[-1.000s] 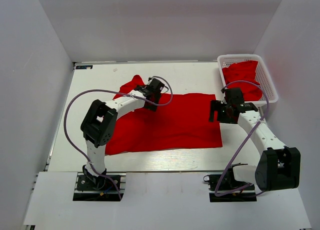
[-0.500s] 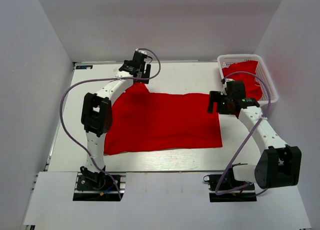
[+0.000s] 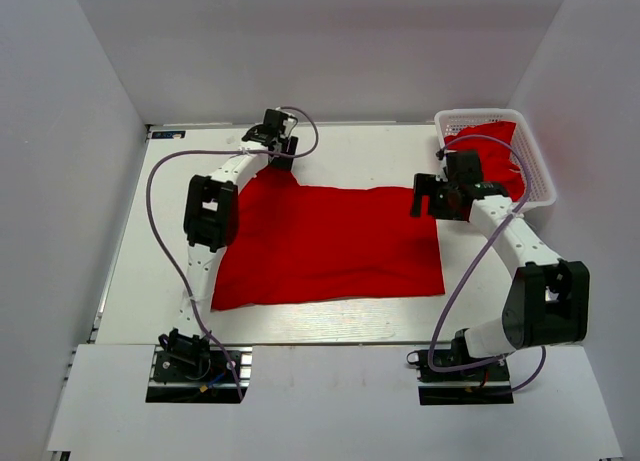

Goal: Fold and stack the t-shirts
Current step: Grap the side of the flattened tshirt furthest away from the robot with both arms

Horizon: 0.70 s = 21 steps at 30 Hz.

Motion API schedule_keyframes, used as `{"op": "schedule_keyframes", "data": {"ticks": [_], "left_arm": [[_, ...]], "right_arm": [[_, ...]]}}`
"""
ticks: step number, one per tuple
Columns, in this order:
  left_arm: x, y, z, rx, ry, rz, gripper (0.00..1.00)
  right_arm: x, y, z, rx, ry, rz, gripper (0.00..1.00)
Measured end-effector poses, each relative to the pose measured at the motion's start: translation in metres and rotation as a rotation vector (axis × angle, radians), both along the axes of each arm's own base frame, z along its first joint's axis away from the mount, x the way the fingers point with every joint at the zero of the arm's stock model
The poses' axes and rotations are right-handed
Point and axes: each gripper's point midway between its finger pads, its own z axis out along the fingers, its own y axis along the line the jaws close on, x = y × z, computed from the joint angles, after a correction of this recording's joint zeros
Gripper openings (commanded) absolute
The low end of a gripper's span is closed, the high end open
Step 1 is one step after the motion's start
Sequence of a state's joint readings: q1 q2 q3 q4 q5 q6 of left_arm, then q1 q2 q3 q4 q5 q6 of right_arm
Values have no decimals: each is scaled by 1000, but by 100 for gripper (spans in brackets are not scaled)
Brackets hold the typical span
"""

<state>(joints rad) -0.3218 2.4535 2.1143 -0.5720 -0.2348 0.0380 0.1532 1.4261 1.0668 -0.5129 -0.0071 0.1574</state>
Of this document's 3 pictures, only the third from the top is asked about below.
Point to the white plastic basket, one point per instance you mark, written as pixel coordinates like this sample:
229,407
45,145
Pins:
542,192

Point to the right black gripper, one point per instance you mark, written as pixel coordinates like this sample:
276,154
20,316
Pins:
428,185

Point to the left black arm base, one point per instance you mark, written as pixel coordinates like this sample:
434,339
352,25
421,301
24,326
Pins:
191,370

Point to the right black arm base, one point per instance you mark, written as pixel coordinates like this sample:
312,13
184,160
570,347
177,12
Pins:
488,385

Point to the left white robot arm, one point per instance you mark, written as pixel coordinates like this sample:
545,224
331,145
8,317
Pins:
211,220

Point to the blue table label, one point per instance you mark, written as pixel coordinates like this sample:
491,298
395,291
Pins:
168,134

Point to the red t shirt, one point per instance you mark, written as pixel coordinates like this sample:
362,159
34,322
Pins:
298,244

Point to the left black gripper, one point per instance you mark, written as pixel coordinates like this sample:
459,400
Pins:
284,162

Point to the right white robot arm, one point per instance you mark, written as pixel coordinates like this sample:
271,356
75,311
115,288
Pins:
548,301

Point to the red t shirts in basket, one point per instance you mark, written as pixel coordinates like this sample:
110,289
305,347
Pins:
496,161

